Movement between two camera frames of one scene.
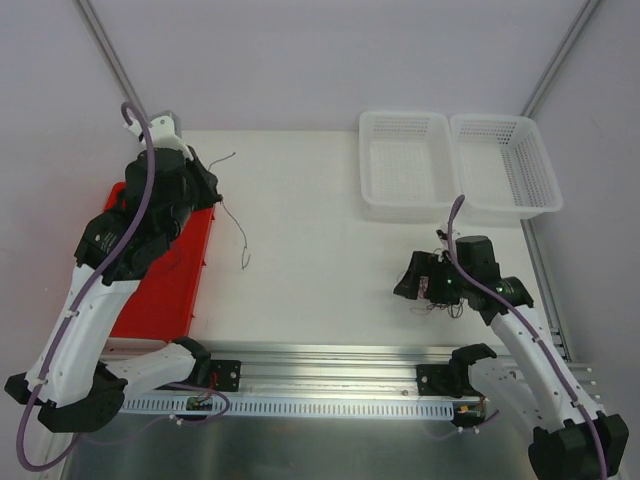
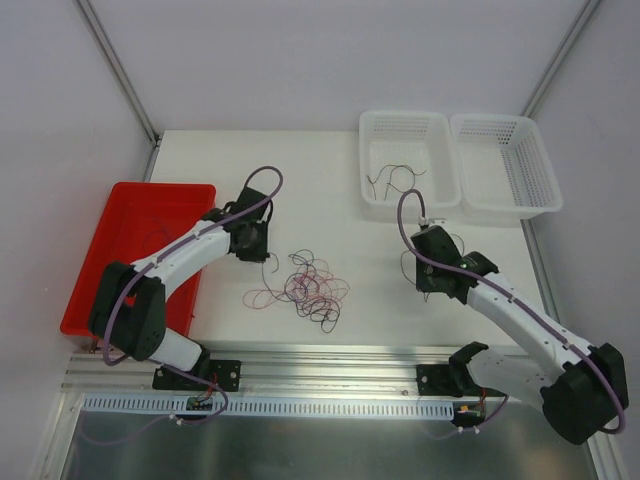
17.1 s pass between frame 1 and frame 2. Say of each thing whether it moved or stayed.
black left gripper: moved
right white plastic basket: stayed
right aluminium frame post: stayed
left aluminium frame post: stayed
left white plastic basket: stayed
